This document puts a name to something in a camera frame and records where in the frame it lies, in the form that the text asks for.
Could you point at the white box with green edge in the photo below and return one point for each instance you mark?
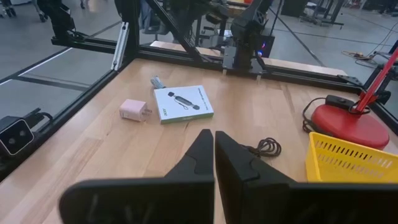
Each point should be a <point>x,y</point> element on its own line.
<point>183,102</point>

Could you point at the silver frame bracket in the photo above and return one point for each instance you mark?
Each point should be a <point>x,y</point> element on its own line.
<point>119,46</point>

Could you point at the yellow plastic basket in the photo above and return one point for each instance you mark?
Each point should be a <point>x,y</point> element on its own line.
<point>348,161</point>

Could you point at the grey table-level camera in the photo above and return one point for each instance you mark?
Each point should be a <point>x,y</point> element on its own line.
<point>15,137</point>

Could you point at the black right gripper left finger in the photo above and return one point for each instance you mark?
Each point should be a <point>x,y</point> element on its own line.
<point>155,202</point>

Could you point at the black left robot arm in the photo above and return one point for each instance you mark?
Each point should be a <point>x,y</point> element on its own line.
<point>245,31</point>

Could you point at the red desk lamp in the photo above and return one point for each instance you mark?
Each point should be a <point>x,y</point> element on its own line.
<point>348,124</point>

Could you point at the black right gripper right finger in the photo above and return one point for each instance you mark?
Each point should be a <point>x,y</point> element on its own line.
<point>264,202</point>

